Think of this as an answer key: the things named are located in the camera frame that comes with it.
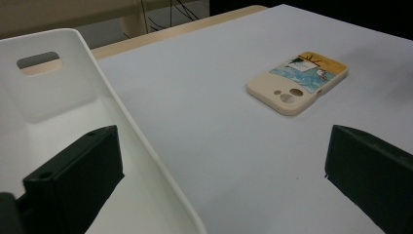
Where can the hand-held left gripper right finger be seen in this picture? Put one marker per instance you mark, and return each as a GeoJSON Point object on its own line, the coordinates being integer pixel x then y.
{"type": "Point", "coordinates": [373, 175]}

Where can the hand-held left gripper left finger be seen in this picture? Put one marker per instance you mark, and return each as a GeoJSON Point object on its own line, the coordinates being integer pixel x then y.
{"type": "Point", "coordinates": [74, 182]}

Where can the beige printed phone case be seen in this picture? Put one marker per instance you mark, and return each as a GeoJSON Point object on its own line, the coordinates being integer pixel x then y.
{"type": "Point", "coordinates": [285, 84]}

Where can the white table sheet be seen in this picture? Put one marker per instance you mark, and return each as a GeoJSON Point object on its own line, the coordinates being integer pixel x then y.
{"type": "Point", "coordinates": [211, 130]}

